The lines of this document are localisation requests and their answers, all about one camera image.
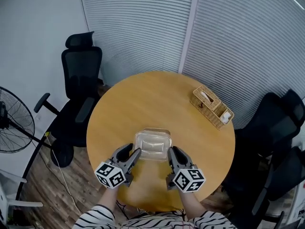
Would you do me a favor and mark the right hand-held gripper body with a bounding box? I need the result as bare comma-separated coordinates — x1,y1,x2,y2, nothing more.
165,167,206,194

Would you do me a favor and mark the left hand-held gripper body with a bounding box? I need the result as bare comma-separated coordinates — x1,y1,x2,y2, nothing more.
94,158,134,189

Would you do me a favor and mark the clear plastic container lid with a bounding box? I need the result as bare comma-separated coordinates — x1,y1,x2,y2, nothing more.
132,130,173,163

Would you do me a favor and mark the person's left forearm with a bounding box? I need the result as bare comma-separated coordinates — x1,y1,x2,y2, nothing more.
97,187,118,211

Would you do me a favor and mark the person's right forearm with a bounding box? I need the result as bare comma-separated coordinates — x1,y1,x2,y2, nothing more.
179,191,206,221

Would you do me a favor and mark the wicker tissue box organizer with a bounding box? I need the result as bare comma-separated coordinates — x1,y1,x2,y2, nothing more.
189,85,235,131

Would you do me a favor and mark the small white packet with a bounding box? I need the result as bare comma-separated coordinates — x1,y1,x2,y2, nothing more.
220,112,232,124

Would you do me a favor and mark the person's striped shirt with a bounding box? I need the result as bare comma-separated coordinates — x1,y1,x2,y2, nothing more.
74,204,237,229

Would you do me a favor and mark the round wooden table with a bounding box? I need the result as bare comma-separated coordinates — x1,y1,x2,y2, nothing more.
86,71,236,212

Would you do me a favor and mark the white tissue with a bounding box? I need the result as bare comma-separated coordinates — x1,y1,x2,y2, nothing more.
200,91,215,103

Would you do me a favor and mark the black office chair with headrest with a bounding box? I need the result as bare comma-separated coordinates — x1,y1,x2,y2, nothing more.
33,31,104,148

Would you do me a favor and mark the black mesh office chair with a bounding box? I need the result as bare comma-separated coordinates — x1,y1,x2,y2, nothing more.
221,89,305,200
227,146,305,229

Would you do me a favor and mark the black standing fan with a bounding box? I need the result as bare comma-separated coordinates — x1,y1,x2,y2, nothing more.
0,86,74,168

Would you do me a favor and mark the grey window blind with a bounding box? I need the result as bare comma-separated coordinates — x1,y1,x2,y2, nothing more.
182,0,305,130
80,0,194,88

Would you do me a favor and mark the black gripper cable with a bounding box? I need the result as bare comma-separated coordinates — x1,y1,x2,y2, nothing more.
115,199,131,221
176,208,187,222

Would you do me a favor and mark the white cable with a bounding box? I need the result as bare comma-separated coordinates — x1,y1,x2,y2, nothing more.
44,134,83,215

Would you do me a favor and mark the white partition post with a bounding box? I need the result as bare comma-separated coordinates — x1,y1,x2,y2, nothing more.
178,0,201,74

